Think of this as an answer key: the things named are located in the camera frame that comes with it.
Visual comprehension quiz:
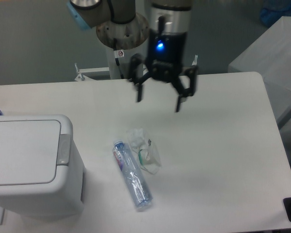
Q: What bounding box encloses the white covered box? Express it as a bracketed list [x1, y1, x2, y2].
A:
[227, 17, 291, 121]

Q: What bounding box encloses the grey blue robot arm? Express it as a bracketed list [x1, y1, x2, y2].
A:
[67, 0, 198, 111]

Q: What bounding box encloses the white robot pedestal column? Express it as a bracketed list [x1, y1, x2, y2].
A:
[105, 45, 144, 80]

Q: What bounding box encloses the crumpled clear plastic bag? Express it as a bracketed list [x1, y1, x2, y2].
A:
[127, 128, 162, 175]

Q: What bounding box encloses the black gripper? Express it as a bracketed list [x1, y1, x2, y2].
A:
[128, 30, 199, 113]

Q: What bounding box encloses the white push-button trash can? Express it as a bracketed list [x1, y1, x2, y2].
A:
[0, 115, 86, 216]

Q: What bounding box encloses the clear plastic water bottle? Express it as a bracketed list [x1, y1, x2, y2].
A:
[113, 140, 153, 212]

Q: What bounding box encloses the blue plastic bag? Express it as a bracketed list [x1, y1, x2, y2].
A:
[259, 0, 291, 28]

